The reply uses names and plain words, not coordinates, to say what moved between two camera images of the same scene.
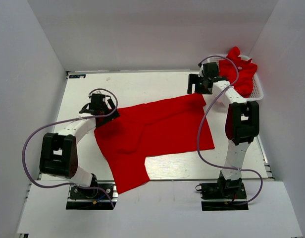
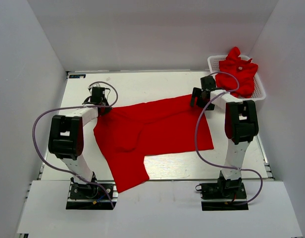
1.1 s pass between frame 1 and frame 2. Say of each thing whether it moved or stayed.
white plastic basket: stayed
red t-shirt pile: stayed
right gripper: moved
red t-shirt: stayed
